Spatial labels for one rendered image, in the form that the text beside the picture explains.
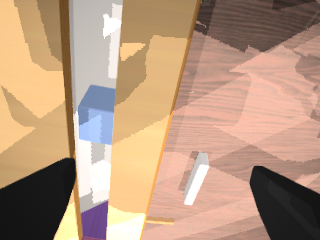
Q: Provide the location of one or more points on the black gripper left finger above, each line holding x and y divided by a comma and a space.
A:
33, 208

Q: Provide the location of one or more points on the light blue cube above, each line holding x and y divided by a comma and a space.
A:
96, 114

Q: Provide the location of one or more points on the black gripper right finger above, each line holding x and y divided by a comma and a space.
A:
288, 210

